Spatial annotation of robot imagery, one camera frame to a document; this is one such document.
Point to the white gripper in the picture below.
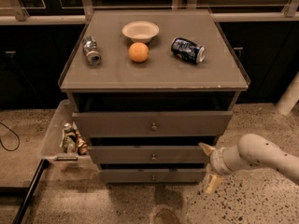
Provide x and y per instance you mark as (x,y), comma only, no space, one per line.
(219,161)

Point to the grey drawer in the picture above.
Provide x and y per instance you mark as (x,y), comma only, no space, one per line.
(147,154)
(153,175)
(152,124)

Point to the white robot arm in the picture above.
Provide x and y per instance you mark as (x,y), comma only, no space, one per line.
(251,152)

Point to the grey top drawer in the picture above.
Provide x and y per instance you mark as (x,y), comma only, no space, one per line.
(152,124)

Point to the grey drawer cabinet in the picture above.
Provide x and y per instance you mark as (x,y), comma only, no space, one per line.
(162,83)

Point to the grey bottom drawer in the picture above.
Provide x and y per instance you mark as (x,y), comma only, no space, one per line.
(153,175)

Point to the white pillar base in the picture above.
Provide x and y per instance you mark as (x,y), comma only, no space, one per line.
(289,98)

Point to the blue soda can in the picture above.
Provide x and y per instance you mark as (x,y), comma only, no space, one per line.
(188,51)

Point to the brown snack bag in bin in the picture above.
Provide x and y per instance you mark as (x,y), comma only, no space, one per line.
(81,144)

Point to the orange fruit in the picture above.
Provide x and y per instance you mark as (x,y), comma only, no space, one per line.
(138,52)

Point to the green bottle in bin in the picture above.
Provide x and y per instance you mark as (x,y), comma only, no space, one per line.
(69,139)

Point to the clear plastic bin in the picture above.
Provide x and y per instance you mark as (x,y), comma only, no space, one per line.
(51,145)

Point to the white paper bowl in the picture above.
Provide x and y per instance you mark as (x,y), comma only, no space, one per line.
(140,31)

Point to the silver crushed can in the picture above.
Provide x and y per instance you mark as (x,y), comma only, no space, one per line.
(90,50)

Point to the black floor rail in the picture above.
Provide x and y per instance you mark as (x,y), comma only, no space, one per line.
(29,192)

